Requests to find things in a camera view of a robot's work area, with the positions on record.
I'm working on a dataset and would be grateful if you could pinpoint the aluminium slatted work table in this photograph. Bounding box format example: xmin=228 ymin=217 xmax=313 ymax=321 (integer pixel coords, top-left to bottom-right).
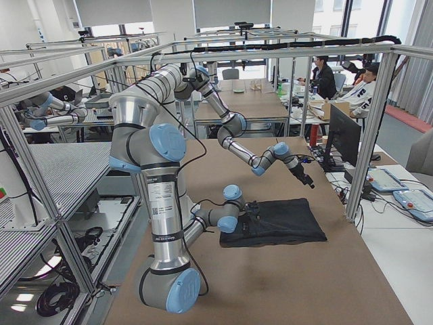
xmin=1 ymin=142 xmax=140 ymax=296

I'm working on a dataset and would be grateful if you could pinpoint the black computer monitor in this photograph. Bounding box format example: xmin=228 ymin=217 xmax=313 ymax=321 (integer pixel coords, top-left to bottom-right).
xmin=322 ymin=104 xmax=361 ymax=172

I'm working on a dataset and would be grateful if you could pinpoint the blue teach pendant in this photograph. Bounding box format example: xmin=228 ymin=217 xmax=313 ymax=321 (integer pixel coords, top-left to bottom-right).
xmin=392 ymin=190 xmax=432 ymax=222
xmin=366 ymin=169 xmax=409 ymax=193

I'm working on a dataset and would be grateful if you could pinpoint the person in white top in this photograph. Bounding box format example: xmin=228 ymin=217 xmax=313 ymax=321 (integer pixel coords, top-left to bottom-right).
xmin=334 ymin=63 xmax=380 ymax=118

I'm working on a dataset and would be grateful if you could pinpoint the black t-shirt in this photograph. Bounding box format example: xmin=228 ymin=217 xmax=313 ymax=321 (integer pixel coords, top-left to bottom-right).
xmin=219 ymin=198 xmax=327 ymax=248

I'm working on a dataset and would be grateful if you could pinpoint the aluminium cage frame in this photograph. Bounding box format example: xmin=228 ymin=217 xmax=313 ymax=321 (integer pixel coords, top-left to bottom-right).
xmin=0 ymin=30 xmax=433 ymax=231

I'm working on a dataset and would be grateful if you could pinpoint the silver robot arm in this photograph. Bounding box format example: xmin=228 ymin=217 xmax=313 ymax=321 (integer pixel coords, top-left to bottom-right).
xmin=108 ymin=64 xmax=313 ymax=186
xmin=109 ymin=93 xmax=246 ymax=313

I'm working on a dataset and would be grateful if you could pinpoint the person in black jacket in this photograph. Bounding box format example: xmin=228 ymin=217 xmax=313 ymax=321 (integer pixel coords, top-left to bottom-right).
xmin=310 ymin=56 xmax=336 ymax=100

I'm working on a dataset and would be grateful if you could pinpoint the blue teach pendant near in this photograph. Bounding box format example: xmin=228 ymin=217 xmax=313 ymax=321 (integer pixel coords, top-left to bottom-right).
xmin=392 ymin=190 xmax=432 ymax=222

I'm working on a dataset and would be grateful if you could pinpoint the blue teach pendant far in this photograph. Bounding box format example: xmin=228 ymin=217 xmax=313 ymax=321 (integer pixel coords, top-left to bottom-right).
xmin=366 ymin=169 xmax=409 ymax=193

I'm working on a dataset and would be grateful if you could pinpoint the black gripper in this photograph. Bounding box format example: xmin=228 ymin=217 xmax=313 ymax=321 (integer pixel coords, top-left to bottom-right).
xmin=242 ymin=200 xmax=260 ymax=225
xmin=289 ymin=163 xmax=315 ymax=189

